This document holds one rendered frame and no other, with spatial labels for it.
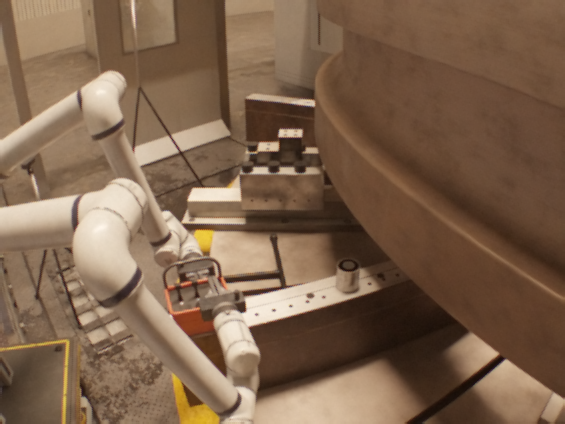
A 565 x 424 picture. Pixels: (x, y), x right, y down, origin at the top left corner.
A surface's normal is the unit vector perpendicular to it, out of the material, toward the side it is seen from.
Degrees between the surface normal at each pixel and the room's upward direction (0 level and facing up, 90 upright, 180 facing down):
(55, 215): 44
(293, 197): 90
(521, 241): 38
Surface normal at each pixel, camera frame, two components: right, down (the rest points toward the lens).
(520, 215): -0.76, -0.16
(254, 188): -0.04, 0.52
